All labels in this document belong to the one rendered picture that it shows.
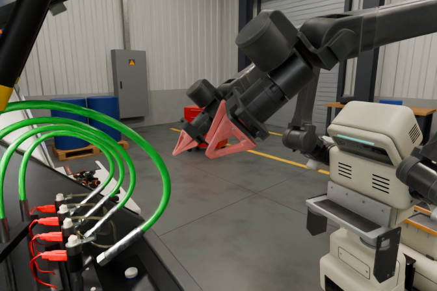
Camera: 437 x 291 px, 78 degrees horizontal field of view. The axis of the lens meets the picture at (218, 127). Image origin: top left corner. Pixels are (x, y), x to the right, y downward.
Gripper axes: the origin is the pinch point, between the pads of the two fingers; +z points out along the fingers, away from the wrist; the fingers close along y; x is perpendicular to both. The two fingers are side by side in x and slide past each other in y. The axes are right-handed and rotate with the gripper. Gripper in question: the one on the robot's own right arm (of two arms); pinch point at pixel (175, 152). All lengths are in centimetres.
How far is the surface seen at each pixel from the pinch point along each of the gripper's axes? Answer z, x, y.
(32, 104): 6.6, 27.0, 32.1
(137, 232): 13.1, 29.0, 5.4
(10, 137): 27.3, -12.5, 33.9
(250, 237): 22, -120, -154
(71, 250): 26.4, 20.6, 9.5
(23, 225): 38.5, 0.4, 16.6
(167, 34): -182, -729, -3
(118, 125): 0.7, 28.5, 21.0
